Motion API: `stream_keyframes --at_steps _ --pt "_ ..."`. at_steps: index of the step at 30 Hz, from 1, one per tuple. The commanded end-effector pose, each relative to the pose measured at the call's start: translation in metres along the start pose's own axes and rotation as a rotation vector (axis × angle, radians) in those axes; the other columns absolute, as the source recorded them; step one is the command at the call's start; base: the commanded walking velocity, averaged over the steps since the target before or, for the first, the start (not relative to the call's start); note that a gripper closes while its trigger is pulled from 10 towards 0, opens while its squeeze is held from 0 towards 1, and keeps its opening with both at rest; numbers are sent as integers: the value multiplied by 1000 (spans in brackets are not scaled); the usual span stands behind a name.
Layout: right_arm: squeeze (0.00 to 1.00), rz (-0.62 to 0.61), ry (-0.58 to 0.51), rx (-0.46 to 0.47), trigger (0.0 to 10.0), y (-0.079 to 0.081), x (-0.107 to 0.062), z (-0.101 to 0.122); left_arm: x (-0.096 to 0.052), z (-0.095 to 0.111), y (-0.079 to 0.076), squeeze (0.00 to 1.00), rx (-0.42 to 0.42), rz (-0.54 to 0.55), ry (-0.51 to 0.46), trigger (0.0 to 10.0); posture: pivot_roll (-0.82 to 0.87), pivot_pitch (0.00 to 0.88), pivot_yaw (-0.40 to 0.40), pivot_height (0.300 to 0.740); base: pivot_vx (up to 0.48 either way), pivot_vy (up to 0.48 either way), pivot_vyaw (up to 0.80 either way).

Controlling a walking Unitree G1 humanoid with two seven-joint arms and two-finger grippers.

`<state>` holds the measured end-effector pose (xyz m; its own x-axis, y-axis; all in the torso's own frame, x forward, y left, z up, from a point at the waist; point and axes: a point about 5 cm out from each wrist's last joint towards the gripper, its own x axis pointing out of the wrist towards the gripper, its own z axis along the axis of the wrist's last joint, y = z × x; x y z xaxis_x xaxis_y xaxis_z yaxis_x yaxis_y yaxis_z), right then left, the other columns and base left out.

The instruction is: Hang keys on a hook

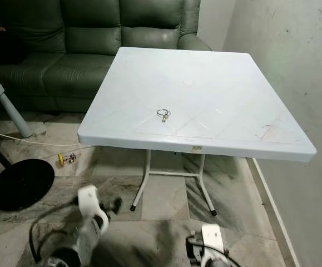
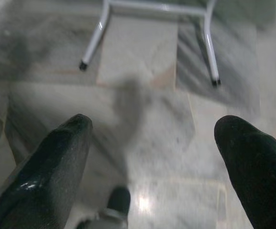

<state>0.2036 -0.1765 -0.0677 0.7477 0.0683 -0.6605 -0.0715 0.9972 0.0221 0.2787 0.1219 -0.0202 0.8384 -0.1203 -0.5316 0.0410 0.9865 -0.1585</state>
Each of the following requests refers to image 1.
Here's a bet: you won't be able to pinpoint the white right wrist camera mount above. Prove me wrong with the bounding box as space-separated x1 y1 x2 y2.
199 224 229 267

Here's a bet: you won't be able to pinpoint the keys with yellow tag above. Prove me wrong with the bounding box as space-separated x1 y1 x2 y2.
57 152 78 167

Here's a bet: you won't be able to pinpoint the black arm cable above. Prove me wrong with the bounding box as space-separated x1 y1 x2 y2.
204 244 241 267
28 202 79 263

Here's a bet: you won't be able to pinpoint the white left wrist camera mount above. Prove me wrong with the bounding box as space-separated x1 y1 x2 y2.
77 185 111 235

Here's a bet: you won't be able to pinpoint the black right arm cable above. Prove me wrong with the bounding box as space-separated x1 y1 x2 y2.
204 244 241 267

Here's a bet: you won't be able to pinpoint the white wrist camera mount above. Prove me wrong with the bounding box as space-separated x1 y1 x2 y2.
199 224 229 267
77 185 111 235

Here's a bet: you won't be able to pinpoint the thin white cable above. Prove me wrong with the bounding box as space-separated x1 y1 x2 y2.
0 128 81 149

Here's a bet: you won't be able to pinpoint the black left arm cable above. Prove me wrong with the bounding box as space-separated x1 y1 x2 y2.
28 202 79 263

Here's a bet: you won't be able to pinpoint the green leather sofa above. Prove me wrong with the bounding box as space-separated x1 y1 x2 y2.
0 0 212 113

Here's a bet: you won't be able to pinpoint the black round stand base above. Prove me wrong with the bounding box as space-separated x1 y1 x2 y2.
0 159 56 212

